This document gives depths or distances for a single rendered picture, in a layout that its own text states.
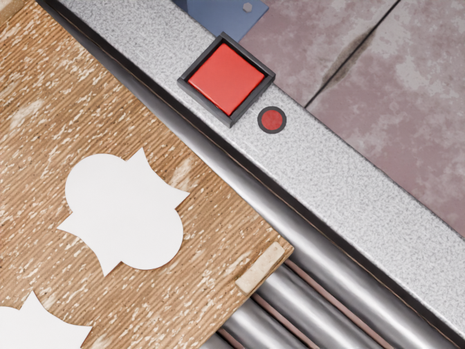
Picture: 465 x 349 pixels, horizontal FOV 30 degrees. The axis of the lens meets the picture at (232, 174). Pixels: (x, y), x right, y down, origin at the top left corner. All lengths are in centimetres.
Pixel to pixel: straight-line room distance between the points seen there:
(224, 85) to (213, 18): 105
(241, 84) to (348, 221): 18
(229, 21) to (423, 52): 44
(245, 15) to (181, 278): 118
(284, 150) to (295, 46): 105
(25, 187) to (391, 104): 118
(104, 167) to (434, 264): 35
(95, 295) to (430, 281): 34
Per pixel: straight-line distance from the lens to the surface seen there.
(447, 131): 195
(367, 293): 90
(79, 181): 89
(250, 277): 85
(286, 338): 89
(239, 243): 88
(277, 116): 94
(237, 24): 197
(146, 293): 87
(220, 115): 92
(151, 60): 96
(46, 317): 88
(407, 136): 193
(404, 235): 92
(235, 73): 94
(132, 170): 89
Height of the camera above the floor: 180
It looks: 75 degrees down
